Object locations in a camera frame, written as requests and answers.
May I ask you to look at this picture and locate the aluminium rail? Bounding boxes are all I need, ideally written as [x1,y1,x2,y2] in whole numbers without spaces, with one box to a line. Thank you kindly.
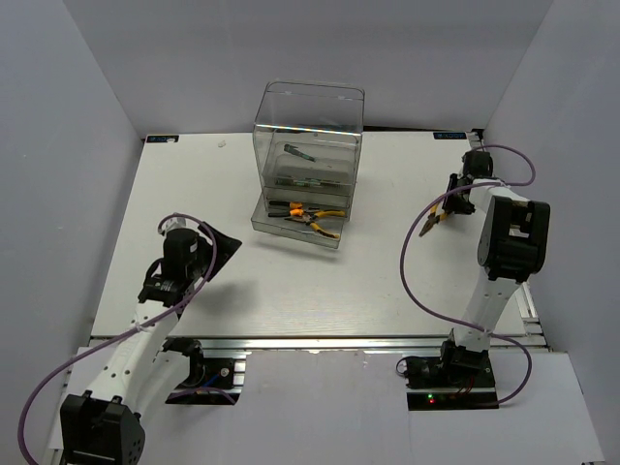
[159,334,451,353]
[467,130,553,350]

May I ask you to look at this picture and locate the yellow handled small pliers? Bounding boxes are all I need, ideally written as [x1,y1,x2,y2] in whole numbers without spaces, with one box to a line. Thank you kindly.
[418,202,449,237]

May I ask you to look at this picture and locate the left blue label sticker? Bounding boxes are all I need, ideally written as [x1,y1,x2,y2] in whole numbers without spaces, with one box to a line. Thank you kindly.
[144,135,179,143]

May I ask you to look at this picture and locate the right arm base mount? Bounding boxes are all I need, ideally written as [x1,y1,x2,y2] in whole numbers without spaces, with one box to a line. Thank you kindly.
[396,356,499,412]

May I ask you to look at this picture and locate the green black screwdriver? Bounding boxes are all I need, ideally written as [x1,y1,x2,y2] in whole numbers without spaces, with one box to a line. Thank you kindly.
[275,177,312,189]
[283,143,317,163]
[302,179,341,189]

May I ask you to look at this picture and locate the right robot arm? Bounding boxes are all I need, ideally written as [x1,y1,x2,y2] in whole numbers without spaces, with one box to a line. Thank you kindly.
[437,149,551,387]

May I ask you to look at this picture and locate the right blue label sticker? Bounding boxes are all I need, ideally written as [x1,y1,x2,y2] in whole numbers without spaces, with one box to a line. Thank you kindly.
[432,132,468,140]

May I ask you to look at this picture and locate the blue label sticker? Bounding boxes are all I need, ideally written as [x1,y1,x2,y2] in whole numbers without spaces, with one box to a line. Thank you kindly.
[432,132,468,140]
[144,135,179,143]

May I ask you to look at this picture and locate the yellow handled needle-nose pliers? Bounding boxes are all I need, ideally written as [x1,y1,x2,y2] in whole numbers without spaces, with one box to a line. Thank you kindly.
[284,208,346,240]

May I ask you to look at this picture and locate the orange handled pliers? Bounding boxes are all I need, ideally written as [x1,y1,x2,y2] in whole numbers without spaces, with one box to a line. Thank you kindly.
[267,200,306,218]

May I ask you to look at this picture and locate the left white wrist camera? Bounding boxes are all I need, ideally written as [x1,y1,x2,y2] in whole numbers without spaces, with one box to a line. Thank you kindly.
[157,216,186,235]

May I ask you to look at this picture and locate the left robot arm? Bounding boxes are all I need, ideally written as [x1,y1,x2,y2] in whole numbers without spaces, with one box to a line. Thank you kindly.
[60,216,242,464]

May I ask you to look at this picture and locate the right aluminium rail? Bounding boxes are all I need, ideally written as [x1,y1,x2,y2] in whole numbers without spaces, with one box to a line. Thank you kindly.
[467,130,553,350]

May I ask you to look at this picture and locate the clear hinged cabinet lid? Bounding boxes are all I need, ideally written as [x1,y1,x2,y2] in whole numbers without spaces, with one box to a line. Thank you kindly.
[254,80,365,137]

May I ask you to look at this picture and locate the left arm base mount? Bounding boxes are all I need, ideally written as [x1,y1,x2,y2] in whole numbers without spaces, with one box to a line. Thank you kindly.
[166,357,245,406]

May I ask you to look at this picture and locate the clear plastic drawer cabinet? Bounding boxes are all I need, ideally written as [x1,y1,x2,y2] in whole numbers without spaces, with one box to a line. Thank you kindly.
[249,80,365,251]

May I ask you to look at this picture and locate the front aluminium rail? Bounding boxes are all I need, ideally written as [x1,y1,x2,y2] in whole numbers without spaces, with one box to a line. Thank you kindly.
[159,334,451,353]

